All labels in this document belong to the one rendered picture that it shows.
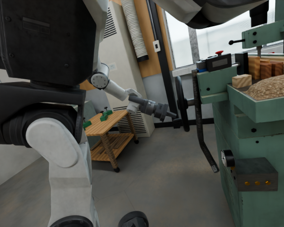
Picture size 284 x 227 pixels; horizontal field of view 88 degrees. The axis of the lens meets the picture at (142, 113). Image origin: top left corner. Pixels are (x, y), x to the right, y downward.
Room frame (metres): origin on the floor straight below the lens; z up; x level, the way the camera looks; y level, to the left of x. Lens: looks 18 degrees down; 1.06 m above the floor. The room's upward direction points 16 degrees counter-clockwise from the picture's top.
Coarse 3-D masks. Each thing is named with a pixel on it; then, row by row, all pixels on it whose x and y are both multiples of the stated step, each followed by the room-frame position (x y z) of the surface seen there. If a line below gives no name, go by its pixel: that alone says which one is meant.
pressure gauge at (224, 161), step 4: (220, 152) 0.46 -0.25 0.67; (224, 152) 0.43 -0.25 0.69; (228, 152) 0.42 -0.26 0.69; (224, 156) 0.42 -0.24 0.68; (228, 156) 0.41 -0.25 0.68; (232, 156) 0.41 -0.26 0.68; (224, 160) 0.42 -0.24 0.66; (228, 160) 0.41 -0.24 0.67; (232, 160) 0.40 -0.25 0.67; (224, 164) 0.43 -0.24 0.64; (228, 164) 0.40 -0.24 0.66; (232, 164) 0.40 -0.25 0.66; (232, 168) 0.42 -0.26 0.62
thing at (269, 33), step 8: (272, 24) 0.57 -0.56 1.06; (280, 24) 0.56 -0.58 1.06; (248, 32) 0.60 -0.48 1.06; (256, 32) 0.58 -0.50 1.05; (264, 32) 0.58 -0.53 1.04; (272, 32) 0.57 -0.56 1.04; (280, 32) 0.56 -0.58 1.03; (248, 40) 0.60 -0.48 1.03; (256, 40) 0.59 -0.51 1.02; (264, 40) 0.58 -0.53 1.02; (272, 40) 0.57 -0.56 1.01; (280, 40) 0.57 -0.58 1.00; (248, 48) 0.60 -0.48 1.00; (256, 48) 0.62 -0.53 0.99
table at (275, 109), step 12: (228, 84) 0.53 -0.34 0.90; (252, 84) 0.45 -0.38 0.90; (204, 96) 0.56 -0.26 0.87; (216, 96) 0.54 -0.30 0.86; (228, 96) 0.53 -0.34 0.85; (240, 96) 0.41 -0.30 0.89; (240, 108) 0.42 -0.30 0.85; (252, 108) 0.34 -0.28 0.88; (264, 108) 0.32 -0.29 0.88; (276, 108) 0.31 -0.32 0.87; (252, 120) 0.34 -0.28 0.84; (264, 120) 0.32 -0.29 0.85; (276, 120) 0.31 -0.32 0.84
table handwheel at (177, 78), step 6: (180, 78) 0.69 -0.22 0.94; (180, 84) 0.64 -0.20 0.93; (180, 90) 0.62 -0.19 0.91; (180, 96) 0.60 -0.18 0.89; (180, 102) 0.59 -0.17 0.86; (186, 102) 0.69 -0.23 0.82; (192, 102) 0.69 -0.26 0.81; (180, 108) 0.59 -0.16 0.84; (186, 108) 0.69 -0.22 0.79; (186, 114) 0.58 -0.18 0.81; (186, 120) 0.58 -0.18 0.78; (186, 126) 0.59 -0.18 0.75
